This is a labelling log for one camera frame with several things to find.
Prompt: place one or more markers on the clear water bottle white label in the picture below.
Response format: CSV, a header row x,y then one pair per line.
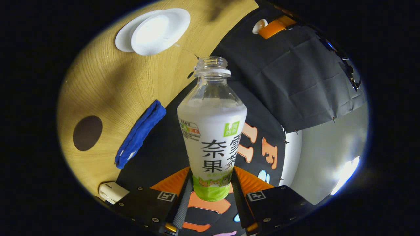
x,y
213,131

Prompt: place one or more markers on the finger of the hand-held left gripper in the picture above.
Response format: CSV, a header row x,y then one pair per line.
x,y
275,28

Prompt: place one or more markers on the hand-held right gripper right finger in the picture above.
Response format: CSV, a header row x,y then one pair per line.
x,y
239,203

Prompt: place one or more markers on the blue folded towel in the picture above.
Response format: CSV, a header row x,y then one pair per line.
x,y
141,134

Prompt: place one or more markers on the white toaster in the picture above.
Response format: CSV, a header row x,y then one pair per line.
x,y
113,192

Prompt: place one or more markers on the dark brown round coaster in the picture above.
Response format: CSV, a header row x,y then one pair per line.
x,y
87,133

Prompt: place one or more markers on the white teacup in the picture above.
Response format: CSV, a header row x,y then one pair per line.
x,y
160,31

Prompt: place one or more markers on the white saucer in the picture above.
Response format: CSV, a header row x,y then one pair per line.
x,y
124,37

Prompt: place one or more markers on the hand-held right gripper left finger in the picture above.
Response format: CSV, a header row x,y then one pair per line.
x,y
182,209

